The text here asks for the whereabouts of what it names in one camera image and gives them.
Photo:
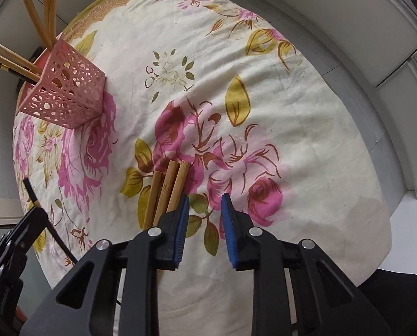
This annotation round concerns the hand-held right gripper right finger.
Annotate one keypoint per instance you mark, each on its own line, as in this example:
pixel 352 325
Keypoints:
pixel 229 231

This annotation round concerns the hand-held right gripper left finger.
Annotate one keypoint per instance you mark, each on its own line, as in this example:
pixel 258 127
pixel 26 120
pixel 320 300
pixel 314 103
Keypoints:
pixel 181 231

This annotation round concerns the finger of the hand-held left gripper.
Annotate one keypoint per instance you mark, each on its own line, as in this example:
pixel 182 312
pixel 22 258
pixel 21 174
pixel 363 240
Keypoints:
pixel 31 224

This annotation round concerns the black-ended chopstick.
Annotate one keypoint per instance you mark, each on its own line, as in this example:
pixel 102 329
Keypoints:
pixel 5 68
pixel 51 227

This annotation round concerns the light bamboo chopstick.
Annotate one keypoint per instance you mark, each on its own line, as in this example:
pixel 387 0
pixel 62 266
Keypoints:
pixel 8 63
pixel 154 199
pixel 17 59
pixel 56 3
pixel 166 192
pixel 47 3
pixel 35 14
pixel 178 185

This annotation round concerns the pink perforated utensil holder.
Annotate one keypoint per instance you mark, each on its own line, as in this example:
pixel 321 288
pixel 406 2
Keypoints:
pixel 66 91

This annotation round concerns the floral printed cloth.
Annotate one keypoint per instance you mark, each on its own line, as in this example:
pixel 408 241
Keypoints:
pixel 264 147

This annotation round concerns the black fabric item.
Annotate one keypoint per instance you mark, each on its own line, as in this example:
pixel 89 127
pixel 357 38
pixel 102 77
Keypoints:
pixel 401 304

